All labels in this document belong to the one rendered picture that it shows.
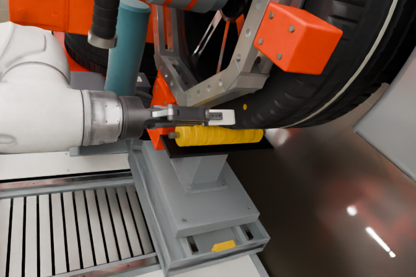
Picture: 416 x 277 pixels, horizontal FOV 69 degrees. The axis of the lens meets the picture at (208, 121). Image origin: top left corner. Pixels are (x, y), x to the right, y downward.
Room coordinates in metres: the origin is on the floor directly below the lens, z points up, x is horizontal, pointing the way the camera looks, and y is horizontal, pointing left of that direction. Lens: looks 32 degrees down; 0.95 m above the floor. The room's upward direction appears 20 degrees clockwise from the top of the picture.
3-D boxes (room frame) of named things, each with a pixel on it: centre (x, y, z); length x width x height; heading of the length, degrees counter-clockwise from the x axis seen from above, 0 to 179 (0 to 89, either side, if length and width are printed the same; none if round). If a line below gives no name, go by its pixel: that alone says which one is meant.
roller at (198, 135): (0.68, -0.04, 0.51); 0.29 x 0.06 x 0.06; 125
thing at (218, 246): (0.81, -0.04, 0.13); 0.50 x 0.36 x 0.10; 35
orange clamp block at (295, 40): (0.47, -0.08, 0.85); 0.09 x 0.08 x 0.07; 35
